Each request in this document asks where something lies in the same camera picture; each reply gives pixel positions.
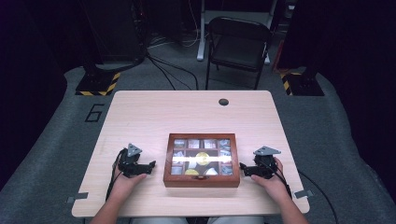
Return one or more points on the wooden glass-lid tea box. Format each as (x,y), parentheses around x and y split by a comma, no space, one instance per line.
(174,182)

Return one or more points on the black equipment cabinet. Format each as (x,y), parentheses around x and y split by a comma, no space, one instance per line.
(115,31)

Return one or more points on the person's left hand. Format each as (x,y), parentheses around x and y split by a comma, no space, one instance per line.
(126,186)

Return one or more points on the pale grey packet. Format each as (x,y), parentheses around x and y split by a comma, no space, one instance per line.
(176,170)

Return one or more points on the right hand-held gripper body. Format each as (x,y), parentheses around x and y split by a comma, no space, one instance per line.
(265,161)

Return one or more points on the grey table edge clip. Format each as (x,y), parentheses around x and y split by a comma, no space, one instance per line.
(303,194)
(77,197)

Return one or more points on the black stand base striped edge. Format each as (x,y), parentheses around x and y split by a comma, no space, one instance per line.
(303,85)
(96,84)

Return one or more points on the white sachet with brown print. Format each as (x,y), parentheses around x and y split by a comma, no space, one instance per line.
(193,143)
(209,143)

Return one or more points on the pile of white tea bags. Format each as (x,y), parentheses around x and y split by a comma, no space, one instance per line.
(180,143)
(178,155)

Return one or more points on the person's right hand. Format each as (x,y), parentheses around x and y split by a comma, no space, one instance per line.
(275,186)

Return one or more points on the white colourful-print packet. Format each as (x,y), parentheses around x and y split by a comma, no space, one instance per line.
(224,143)
(227,170)
(225,154)

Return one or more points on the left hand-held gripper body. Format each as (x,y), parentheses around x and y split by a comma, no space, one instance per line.
(130,161)

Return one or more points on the black folding chair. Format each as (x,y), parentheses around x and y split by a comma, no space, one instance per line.
(238,49)

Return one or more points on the black table grommet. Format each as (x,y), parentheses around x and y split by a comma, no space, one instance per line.
(223,102)

